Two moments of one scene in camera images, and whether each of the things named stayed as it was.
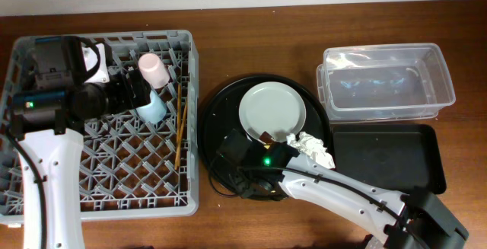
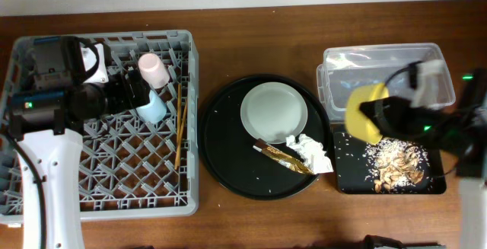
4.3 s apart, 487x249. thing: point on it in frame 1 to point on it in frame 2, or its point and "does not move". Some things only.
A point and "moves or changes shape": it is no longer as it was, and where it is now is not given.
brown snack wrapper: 266,138 moves or changes shape
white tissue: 313,147 does not move
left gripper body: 134,90 does not move
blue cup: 154,112 does not move
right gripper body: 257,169 to 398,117
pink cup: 154,71 does not move
